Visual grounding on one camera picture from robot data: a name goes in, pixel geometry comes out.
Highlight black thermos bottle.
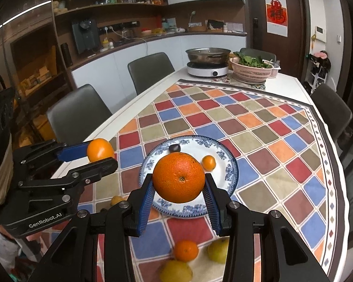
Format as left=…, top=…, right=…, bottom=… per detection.
left=60, top=43, right=74, bottom=67

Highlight black water dispenser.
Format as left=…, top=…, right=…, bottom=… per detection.
left=71, top=18, right=102, bottom=55

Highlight white shoe rack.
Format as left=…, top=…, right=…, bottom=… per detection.
left=304, top=51, right=332, bottom=94

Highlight green leafy vegetables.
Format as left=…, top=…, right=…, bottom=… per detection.
left=233, top=51, right=274, bottom=68

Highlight yellow-green pear left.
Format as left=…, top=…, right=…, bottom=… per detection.
left=160, top=259, right=193, bottom=282

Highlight pink colander basket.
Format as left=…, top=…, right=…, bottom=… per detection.
left=229, top=58, right=281, bottom=83

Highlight red and white wall calendar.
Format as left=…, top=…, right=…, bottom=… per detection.
left=264, top=0, right=290, bottom=38

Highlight medium orange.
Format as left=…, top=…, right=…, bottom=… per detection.
left=86, top=138, right=115, bottom=163

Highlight mandarin orange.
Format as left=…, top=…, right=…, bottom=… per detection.
left=173, top=240, right=200, bottom=262

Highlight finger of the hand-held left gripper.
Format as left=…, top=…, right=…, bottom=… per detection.
left=13, top=140, right=90, bottom=165
left=17, top=157, right=118, bottom=190

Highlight white lower cabinet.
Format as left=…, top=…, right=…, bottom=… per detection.
left=69, top=34, right=248, bottom=90

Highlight white induction cooker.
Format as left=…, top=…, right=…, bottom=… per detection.
left=186, top=61, right=230, bottom=78

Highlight steel pan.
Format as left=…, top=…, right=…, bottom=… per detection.
left=185, top=48, right=232, bottom=65

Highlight floral trivet mat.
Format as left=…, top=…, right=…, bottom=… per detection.
left=211, top=73, right=266, bottom=90

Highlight checkered colourful tablecloth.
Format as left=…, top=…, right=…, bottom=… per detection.
left=93, top=79, right=351, bottom=282

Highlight blue and white plate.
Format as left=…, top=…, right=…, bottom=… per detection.
left=139, top=135, right=239, bottom=218

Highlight small mandarin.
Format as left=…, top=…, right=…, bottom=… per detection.
left=202, top=155, right=217, bottom=171

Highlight large orange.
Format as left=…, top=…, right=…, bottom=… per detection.
left=152, top=153, right=206, bottom=203

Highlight white patterned cloth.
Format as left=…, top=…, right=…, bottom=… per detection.
left=0, top=225, right=22, bottom=272

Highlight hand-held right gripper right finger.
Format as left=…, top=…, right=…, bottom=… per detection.
left=201, top=174, right=330, bottom=282

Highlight brown door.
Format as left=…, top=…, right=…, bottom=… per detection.
left=245, top=0, right=312, bottom=75

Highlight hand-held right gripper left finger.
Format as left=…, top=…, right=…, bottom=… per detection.
left=32, top=174, right=156, bottom=282

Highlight green pear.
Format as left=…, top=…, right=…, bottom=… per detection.
left=207, top=238, right=230, bottom=264

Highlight grey dining chair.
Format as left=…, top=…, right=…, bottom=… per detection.
left=46, top=84, right=113, bottom=147
left=310, top=83, right=353, bottom=141
left=127, top=52, right=176, bottom=96
left=239, top=47, right=277, bottom=63

